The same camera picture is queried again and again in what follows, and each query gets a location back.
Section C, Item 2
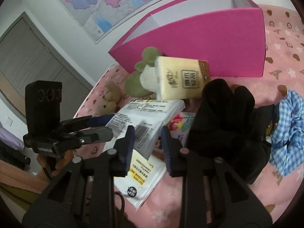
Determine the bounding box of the beige teddy bear plush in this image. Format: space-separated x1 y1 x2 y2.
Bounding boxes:
97 81 122 116

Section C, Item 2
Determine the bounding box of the white printed packet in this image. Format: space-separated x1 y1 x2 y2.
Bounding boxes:
107 99 185 159

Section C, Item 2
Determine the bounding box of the white yellow label packet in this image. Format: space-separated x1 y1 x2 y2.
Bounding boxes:
114 150 166 210

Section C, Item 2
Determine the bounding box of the green frog plush toy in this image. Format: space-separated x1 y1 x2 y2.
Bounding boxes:
124 46 163 99

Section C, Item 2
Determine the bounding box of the black scrunchie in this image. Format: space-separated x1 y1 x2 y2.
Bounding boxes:
185 79 275 184

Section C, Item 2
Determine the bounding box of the cartoon print tissue pack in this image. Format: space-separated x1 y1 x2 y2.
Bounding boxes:
167 112 196 147

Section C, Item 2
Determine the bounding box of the blue checked scrunchie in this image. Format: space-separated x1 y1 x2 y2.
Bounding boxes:
269 89 303 177

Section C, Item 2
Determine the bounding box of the yellow tissue pack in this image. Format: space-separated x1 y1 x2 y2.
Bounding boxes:
155 56 210 100

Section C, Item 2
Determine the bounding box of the grey door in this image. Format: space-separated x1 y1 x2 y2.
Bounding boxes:
1 12 92 120

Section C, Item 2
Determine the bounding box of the pink cardboard box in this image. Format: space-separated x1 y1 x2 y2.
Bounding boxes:
109 0 265 77

